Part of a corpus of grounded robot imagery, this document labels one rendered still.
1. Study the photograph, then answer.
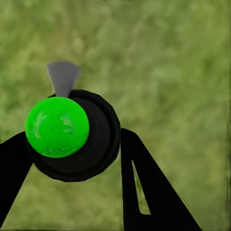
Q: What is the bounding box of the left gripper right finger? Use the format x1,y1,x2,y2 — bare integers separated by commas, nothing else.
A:
120,128,202,231

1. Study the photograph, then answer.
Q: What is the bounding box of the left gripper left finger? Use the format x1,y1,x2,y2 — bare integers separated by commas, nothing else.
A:
0,131,33,228

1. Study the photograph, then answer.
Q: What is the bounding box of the pesticide atomizer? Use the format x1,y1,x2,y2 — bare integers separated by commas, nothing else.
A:
25,62,121,182

